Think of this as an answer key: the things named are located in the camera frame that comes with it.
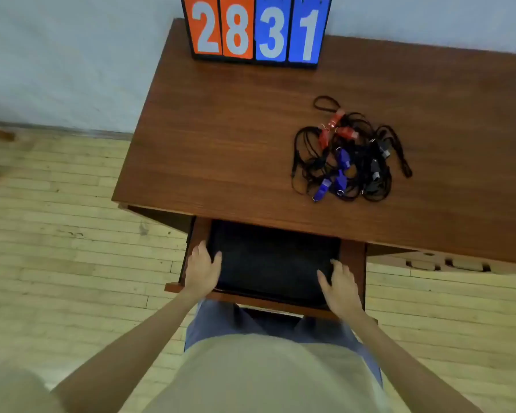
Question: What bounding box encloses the person's right hand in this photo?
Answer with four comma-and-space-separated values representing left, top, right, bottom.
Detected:
316, 259, 366, 320

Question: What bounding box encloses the person's left hand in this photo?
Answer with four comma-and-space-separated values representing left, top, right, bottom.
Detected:
182, 240, 223, 300

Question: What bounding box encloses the wooden desk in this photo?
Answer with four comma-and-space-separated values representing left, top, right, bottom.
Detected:
164, 216, 378, 324

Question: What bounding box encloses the black plastic tray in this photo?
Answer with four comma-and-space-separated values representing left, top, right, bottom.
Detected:
208, 220, 341, 309

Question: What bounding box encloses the tangle of black lanyards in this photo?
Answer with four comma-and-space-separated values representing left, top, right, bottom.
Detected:
290, 95, 413, 204

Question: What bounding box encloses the person's right forearm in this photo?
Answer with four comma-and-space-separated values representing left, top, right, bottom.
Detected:
338, 309, 484, 413

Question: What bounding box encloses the person's left forearm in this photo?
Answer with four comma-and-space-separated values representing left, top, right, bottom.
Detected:
51, 289, 200, 413

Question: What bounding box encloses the person's beige shirt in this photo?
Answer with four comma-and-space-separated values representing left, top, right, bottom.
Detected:
0, 333, 393, 413

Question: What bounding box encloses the carved light wooden panel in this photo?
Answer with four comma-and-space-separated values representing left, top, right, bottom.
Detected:
366, 248, 516, 276

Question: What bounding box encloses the orange and blue flip scoreboard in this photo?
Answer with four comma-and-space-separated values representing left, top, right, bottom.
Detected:
180, 0, 334, 69

